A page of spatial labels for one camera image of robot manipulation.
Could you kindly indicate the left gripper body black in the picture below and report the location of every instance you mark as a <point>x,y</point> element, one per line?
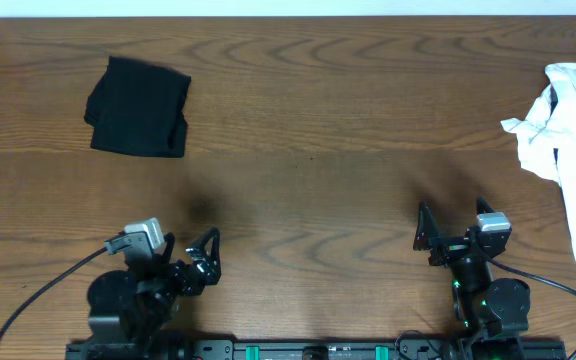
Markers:
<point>176,279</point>

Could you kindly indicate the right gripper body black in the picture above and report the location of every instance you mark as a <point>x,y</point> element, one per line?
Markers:
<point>449,250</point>

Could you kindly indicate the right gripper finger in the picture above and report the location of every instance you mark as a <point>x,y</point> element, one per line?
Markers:
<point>427,232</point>
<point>482,206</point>

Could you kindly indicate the black polo shirt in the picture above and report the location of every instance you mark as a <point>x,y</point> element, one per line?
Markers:
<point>136,109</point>

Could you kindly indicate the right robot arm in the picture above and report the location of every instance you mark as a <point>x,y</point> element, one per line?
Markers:
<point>493,311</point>

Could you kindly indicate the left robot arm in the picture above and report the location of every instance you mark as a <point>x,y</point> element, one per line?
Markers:
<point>128,308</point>

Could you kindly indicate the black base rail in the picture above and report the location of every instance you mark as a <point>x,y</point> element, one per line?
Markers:
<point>406,348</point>

